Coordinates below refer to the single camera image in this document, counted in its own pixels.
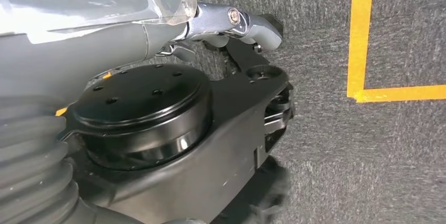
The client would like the yellow floor tape square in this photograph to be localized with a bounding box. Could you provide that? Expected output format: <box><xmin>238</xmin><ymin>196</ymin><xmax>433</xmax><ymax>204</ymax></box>
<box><xmin>347</xmin><ymin>0</ymin><xmax>446</xmax><ymax>104</ymax></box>

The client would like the black robot leg joint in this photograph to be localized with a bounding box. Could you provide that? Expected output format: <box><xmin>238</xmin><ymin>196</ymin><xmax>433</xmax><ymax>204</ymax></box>
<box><xmin>57</xmin><ymin>37</ymin><xmax>296</xmax><ymax>224</ymax></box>

